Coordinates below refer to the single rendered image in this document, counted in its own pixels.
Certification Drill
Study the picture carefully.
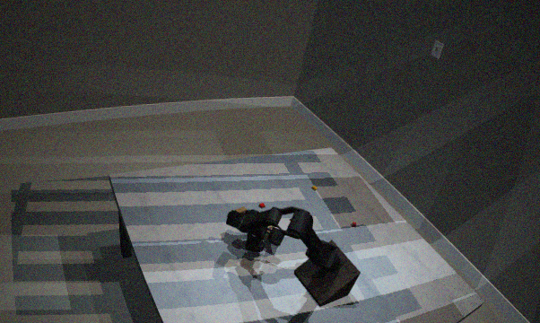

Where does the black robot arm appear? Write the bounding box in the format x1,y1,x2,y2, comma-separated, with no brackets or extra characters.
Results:
226,207,344,274

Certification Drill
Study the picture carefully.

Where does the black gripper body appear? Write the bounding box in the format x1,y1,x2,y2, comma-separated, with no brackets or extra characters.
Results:
255,228,285,247

